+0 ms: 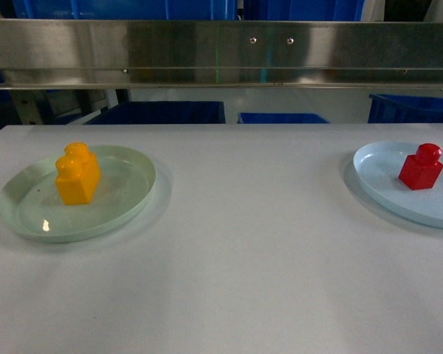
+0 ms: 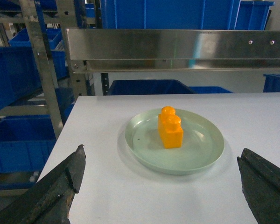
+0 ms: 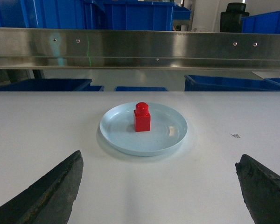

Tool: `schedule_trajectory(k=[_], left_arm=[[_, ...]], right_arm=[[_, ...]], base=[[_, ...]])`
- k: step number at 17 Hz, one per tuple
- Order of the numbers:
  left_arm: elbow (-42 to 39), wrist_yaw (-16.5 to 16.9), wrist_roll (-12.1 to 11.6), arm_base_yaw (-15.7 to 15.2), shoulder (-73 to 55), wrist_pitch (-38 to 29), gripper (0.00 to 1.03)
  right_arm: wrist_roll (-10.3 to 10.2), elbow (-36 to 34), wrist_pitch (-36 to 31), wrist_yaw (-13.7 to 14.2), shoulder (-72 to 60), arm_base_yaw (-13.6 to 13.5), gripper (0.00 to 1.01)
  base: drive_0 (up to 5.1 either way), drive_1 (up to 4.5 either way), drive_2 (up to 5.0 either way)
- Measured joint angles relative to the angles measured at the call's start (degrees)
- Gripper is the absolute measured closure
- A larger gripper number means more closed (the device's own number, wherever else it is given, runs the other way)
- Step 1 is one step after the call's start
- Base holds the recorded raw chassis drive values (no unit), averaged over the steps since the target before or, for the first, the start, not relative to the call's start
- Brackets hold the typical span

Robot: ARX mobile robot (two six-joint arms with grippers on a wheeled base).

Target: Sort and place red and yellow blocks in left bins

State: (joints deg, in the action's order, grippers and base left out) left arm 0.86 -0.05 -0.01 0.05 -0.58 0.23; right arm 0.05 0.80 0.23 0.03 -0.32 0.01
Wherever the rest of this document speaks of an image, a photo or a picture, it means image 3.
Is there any black office chair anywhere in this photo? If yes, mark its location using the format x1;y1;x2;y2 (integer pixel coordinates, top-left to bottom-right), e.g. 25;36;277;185
220;2;250;33

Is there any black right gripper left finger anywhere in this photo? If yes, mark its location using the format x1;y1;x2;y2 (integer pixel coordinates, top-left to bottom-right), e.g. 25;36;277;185
0;151;84;224

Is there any blue bin behind table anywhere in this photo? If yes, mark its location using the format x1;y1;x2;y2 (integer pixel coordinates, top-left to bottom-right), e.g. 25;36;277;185
114;86;168;91
184;75;280;91

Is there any red toy block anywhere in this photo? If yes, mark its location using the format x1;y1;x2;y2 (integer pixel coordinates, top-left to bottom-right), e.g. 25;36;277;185
133;102;151;132

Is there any blue bin upper right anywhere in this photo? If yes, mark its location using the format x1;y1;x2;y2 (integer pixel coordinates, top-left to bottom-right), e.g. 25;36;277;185
242;11;280;34

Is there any blue bin upper center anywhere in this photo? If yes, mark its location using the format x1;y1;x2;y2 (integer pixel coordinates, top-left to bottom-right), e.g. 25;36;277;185
103;0;191;31

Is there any stainless steel shelf rail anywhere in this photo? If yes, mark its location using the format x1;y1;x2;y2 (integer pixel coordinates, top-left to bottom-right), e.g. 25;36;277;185
0;28;280;71

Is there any blue bin behind table right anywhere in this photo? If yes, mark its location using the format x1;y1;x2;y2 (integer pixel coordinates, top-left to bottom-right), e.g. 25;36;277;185
184;75;280;91

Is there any blue bin upper left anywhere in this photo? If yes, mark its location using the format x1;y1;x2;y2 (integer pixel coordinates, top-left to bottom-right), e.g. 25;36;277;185
0;0;106;29

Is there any blue bin behind table center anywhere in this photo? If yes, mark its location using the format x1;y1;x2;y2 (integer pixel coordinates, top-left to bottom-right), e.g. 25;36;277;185
114;86;168;91

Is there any light blue round plate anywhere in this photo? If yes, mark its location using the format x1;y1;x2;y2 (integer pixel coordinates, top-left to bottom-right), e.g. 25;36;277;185
99;102;188;157

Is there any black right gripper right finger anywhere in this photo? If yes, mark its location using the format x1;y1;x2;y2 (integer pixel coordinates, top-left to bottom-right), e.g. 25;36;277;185
235;154;280;224

